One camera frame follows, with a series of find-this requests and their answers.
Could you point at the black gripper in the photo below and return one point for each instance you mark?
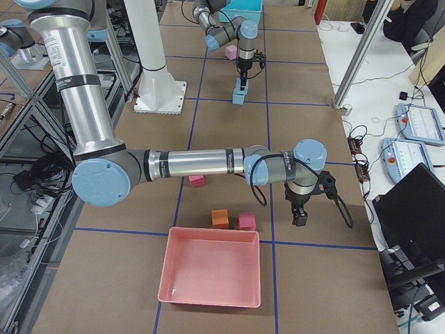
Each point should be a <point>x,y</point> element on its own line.
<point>244,66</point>

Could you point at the light blue foam block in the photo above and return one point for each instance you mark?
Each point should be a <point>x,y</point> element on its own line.
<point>242,86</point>
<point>238,97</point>

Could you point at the silver robot arm near bin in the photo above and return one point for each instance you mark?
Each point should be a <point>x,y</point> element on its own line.
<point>218,34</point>

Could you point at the light pink foam block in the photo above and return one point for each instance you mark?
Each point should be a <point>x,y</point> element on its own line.
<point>231,52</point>

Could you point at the magenta foam block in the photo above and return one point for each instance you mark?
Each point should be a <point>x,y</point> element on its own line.
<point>247,221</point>

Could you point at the cyan plastic bin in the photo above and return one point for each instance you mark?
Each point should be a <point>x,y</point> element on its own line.
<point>249,9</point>

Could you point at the orange foam block left side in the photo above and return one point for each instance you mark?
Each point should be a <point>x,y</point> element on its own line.
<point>220,219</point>

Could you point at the small orange electronics board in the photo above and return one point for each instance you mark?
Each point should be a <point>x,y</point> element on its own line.
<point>355,144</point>

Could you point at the black laptop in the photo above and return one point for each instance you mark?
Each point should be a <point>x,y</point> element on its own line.
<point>411,215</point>

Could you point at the dark pink foam block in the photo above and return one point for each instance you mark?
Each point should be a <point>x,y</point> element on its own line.
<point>196,181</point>

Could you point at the pink plastic bin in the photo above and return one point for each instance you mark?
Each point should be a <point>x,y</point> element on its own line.
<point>211,267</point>

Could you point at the blue teach pendant tablet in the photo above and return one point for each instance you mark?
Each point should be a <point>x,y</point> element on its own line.
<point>401,156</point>
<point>420,123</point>

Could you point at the seated person in black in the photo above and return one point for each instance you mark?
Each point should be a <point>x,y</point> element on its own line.
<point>405,19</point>

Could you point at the black power box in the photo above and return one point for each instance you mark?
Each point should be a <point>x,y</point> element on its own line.
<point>24,180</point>

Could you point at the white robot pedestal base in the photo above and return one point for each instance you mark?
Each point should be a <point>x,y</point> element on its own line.
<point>158,91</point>

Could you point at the aluminium frame post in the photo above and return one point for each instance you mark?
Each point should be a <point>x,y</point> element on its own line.
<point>374,24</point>

